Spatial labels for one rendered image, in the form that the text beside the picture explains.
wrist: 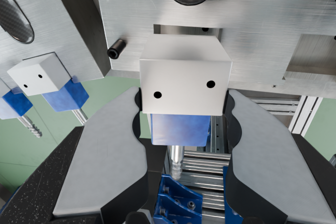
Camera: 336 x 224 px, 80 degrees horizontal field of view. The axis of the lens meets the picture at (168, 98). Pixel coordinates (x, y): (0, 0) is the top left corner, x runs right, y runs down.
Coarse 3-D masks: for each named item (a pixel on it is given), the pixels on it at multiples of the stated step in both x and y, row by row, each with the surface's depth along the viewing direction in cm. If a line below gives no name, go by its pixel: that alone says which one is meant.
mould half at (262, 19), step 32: (128, 0) 15; (160, 0) 15; (224, 0) 14; (256, 0) 14; (288, 0) 13; (320, 0) 13; (128, 32) 17; (224, 32) 15; (256, 32) 15; (288, 32) 14; (320, 32) 14; (128, 64) 18; (256, 64) 16
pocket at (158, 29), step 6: (156, 24) 17; (162, 24) 18; (156, 30) 17; (162, 30) 19; (168, 30) 19; (174, 30) 19; (180, 30) 18; (186, 30) 18; (192, 30) 18; (198, 30) 18; (204, 30) 18; (210, 30) 18; (216, 30) 18; (216, 36) 18
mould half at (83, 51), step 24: (24, 0) 20; (48, 0) 20; (72, 0) 21; (48, 24) 21; (72, 24) 21; (96, 24) 24; (0, 48) 24; (24, 48) 24; (48, 48) 23; (72, 48) 23; (96, 48) 24; (0, 72) 27; (72, 72) 25; (96, 72) 24
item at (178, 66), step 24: (144, 48) 12; (168, 48) 12; (192, 48) 12; (216, 48) 12; (144, 72) 11; (168, 72) 11; (192, 72) 11; (216, 72) 11; (144, 96) 12; (168, 96) 12; (192, 96) 12; (216, 96) 12; (168, 120) 14; (192, 120) 14; (168, 144) 16; (192, 144) 16
